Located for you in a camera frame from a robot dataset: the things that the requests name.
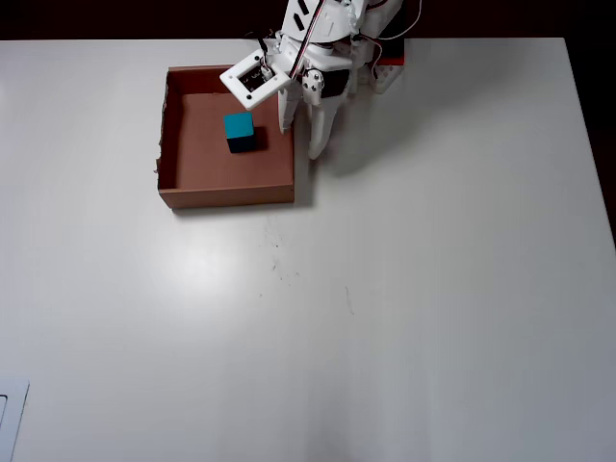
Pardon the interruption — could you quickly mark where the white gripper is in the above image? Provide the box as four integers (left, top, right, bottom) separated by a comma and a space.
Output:
269, 32, 358, 162

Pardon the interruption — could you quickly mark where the blue cube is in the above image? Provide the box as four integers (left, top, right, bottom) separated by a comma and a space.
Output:
222, 112, 258, 155

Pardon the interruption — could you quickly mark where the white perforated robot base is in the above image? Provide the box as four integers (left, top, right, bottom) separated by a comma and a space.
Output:
356, 38, 406, 95

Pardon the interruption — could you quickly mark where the brown cardboard box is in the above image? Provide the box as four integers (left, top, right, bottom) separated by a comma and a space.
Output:
152, 64, 296, 212

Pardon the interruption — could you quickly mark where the white square wrist camera mount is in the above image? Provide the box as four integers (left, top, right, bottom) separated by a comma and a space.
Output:
218, 51, 291, 109

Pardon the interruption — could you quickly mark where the red black servo cable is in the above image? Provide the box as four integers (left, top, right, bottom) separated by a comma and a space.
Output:
290, 0, 330, 79

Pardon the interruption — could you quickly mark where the black camera cable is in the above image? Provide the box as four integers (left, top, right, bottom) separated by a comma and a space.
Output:
244, 31, 270, 73

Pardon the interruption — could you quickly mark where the white spiral cable wrap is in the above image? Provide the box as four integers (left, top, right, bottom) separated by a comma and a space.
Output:
344, 0, 372, 42

